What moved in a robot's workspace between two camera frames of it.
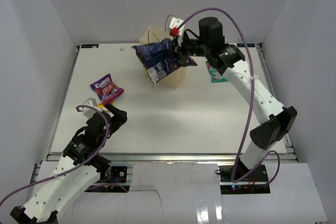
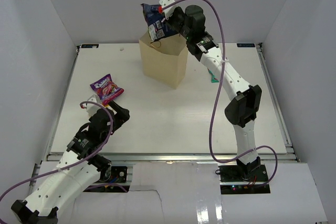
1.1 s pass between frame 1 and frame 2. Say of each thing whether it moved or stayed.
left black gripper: stayed
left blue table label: stayed
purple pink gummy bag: stayed
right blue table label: stayed
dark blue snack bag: moved
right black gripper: moved
